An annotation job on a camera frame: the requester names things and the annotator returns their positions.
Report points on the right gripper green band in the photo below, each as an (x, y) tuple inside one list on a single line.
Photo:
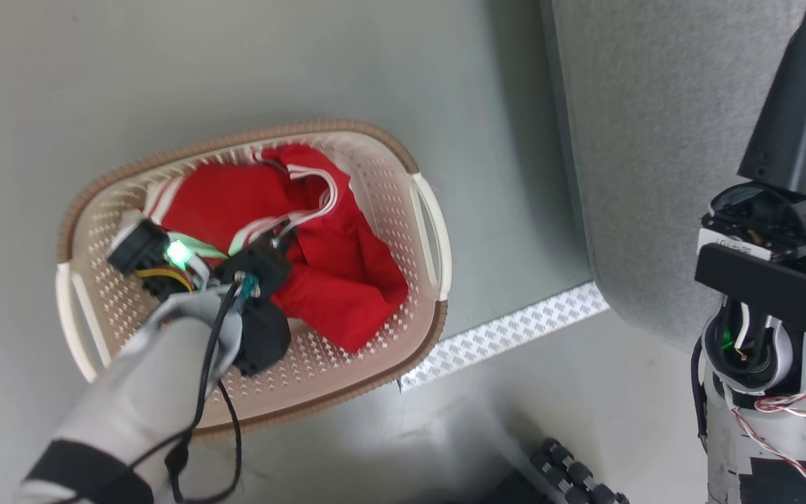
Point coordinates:
[(760, 224)]

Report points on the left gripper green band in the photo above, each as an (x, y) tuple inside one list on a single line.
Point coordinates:
[(138, 246)]

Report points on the red clothing with white stripes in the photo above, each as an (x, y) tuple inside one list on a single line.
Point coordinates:
[(333, 280)]

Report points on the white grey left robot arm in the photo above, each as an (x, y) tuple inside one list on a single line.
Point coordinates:
[(137, 392)]

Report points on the beige plastic laundry basket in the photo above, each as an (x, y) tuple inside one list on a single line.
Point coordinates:
[(375, 175)]

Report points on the grey fabric sofa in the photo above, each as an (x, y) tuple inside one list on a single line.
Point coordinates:
[(655, 140)]

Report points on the white patterned floor tape strip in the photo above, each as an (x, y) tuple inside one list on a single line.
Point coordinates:
[(508, 332)]

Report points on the black roller base wheel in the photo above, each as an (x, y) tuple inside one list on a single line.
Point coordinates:
[(574, 476)]

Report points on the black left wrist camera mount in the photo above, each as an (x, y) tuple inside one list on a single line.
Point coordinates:
[(263, 336)]

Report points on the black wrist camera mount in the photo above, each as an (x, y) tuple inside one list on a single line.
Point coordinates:
[(263, 336), (781, 290)]

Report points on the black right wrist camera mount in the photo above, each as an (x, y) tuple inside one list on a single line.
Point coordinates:
[(781, 290)]

